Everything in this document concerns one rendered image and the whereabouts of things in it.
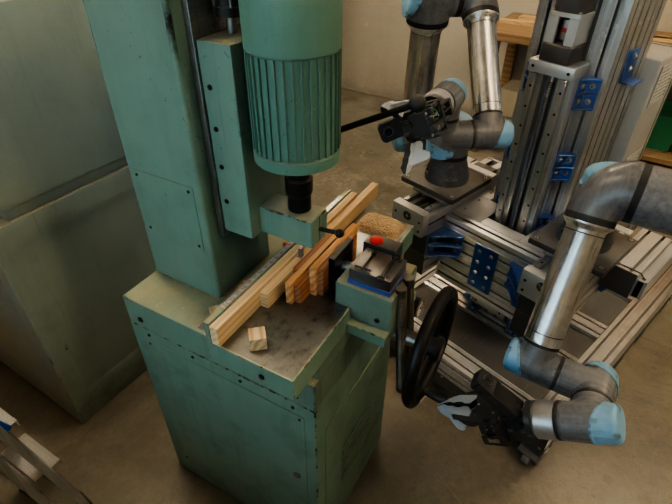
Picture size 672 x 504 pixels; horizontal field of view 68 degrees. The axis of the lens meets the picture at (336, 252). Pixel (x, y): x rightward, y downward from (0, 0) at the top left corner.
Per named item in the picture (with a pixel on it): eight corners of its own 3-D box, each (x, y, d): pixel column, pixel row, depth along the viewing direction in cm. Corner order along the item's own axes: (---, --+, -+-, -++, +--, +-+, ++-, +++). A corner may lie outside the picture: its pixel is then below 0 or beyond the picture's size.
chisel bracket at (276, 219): (311, 255, 110) (311, 223, 105) (260, 236, 116) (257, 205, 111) (328, 238, 116) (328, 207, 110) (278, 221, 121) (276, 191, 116)
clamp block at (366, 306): (388, 334, 107) (391, 304, 101) (333, 312, 112) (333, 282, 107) (414, 294, 117) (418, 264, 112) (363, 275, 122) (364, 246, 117)
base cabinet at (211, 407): (319, 553, 152) (315, 416, 109) (178, 465, 175) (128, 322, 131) (382, 438, 183) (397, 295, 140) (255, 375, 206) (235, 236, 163)
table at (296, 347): (336, 424, 93) (336, 404, 89) (209, 361, 105) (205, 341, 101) (445, 253, 135) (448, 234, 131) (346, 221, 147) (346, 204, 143)
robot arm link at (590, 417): (629, 426, 94) (624, 457, 88) (568, 421, 101) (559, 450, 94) (620, 391, 92) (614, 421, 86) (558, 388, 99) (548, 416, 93)
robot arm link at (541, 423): (548, 420, 93) (556, 389, 98) (524, 419, 95) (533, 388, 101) (560, 449, 95) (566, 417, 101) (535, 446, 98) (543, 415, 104)
